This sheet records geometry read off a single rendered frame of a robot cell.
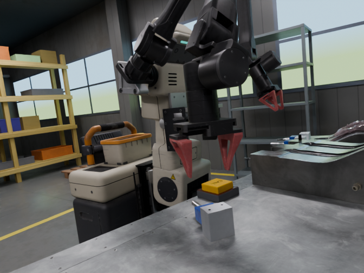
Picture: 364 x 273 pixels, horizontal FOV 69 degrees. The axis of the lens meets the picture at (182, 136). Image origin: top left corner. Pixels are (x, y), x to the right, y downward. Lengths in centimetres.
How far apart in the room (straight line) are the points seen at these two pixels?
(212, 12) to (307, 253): 42
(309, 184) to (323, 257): 27
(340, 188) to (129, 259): 47
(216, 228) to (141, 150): 87
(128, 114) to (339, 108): 334
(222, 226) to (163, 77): 64
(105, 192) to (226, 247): 73
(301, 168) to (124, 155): 80
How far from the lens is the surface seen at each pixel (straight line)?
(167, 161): 104
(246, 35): 118
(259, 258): 47
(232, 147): 49
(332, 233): 56
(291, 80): 365
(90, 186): 118
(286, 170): 74
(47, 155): 603
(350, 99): 357
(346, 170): 68
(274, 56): 113
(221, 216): 51
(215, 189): 69
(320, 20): 366
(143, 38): 84
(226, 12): 54
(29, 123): 590
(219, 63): 40
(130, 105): 492
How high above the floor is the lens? 105
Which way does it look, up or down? 6 degrees down
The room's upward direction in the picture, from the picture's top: 6 degrees counter-clockwise
